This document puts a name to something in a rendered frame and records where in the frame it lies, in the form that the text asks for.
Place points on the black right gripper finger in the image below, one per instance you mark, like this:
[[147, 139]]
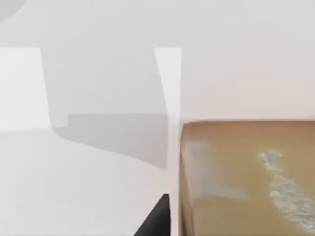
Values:
[[159, 218]]

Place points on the brown bread loaf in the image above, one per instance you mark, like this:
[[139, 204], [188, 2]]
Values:
[[246, 182]]

